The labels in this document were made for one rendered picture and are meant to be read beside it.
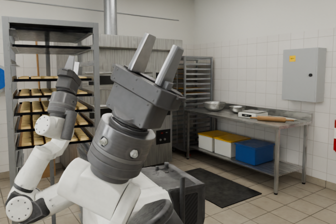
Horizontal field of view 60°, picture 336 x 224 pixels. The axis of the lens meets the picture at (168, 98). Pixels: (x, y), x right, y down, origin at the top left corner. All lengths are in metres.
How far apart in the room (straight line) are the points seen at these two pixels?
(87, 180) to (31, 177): 0.60
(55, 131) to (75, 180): 0.55
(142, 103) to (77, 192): 0.17
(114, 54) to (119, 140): 3.67
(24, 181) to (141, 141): 0.69
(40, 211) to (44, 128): 0.26
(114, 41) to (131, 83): 3.42
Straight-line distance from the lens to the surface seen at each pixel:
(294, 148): 4.68
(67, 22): 1.73
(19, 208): 1.06
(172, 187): 0.81
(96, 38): 1.74
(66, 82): 1.05
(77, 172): 0.48
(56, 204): 1.06
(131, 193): 0.47
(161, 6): 5.77
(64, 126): 1.01
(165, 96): 0.39
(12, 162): 1.76
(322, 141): 4.44
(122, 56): 4.12
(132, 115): 0.42
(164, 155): 4.64
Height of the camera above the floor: 1.54
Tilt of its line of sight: 5 degrees down
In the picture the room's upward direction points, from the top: straight up
